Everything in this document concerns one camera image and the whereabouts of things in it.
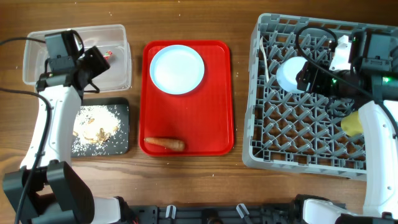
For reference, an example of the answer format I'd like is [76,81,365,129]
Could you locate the red serving tray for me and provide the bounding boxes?
[138,40,234,157]

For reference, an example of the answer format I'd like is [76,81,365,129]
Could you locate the red snack wrapper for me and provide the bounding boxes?
[103,50,113,60]

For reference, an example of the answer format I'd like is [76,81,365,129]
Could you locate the grey dishwasher rack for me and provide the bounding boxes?
[243,13,397,181]

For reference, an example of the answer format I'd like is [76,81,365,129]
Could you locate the orange carrot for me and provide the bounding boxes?
[144,137,186,151]

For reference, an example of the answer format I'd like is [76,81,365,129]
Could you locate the light blue bowl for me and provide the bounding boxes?
[276,57,307,94]

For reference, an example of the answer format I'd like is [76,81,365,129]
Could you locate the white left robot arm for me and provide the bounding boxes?
[2,47,134,223]

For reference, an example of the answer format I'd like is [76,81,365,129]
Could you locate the black tray bin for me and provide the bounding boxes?
[70,97,130,157]

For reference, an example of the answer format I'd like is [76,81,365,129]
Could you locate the light blue plate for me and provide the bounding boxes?
[149,45,205,95]

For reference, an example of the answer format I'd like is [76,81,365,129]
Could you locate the rice and peanut leftovers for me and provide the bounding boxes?
[72,105,128,153]

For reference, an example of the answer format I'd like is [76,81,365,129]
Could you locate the yellow cup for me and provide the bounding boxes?
[340,111,363,136]

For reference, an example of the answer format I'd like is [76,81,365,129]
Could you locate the clear plastic bin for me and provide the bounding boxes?
[22,24,132,92]

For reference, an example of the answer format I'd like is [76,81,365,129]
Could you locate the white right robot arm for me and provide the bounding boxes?
[294,58,397,223]

